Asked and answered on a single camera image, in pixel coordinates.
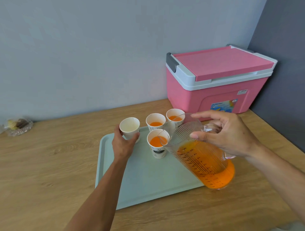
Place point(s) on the person's left hand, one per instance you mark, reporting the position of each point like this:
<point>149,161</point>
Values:
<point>124,148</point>

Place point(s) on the person's right hand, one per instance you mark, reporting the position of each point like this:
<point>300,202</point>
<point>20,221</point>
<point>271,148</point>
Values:
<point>236,138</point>

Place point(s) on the white paper cup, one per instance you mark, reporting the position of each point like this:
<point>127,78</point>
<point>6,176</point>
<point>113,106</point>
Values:
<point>129,125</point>
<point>151,118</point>
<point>158,152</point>
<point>170,113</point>

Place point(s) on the clear pitcher of orange juice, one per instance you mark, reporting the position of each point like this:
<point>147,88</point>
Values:
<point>209,171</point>

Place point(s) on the person's right forearm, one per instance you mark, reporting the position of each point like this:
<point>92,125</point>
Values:
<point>281,178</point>

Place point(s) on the person's left forearm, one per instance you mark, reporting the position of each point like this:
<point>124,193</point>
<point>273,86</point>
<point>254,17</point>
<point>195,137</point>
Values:
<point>95,200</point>

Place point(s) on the light green plastic tray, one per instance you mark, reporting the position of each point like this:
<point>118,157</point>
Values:
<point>147,176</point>

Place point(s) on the pink cooler box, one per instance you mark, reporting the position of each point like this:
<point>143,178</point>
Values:
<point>183,97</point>

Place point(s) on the brown wrapped sweet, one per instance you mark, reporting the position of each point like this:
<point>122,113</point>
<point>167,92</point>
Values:
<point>22,123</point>

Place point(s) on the clear glass dish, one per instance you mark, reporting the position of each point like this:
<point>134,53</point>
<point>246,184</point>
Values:
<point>17,132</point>

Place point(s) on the yellow wrapped sweet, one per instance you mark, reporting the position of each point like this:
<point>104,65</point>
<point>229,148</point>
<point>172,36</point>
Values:
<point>12,124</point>

